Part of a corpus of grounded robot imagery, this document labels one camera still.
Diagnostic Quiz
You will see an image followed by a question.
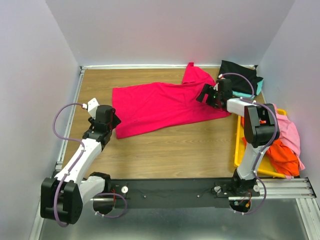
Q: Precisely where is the folded teal t shirt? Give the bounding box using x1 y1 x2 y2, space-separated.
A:
232 80 264 99

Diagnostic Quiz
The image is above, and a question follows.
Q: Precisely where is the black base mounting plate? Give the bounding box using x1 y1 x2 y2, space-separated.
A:
93 177 260 215

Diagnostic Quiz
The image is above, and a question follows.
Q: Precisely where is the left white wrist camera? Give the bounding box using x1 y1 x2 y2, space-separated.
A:
87 97 100 119

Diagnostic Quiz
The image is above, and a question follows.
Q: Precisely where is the magenta t shirt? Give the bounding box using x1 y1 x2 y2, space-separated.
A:
112 62 230 139

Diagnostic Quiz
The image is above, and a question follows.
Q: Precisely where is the orange t shirt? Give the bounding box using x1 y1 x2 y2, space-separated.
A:
239 117 301 177

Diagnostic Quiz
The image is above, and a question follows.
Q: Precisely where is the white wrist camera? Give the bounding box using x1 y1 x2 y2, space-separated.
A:
87 97 100 119
213 74 225 91

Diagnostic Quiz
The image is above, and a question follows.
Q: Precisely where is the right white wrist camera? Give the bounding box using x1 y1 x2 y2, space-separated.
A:
213 74 225 91

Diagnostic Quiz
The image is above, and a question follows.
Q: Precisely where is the aluminium frame rail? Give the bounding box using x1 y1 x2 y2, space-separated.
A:
28 65 316 240

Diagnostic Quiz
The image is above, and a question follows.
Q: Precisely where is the light pink t shirt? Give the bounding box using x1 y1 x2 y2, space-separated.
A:
273 103 306 177

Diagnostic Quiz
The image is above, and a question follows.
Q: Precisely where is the folded black t shirt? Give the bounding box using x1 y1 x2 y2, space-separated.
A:
218 60 263 96

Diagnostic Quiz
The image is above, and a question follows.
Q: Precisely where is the yellow plastic bin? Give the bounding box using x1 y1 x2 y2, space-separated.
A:
234 115 286 179

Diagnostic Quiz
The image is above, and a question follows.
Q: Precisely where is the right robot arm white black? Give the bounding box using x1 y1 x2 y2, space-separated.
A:
196 78 280 198

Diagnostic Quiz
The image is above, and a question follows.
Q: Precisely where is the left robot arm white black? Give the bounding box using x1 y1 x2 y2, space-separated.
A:
39 98 121 228

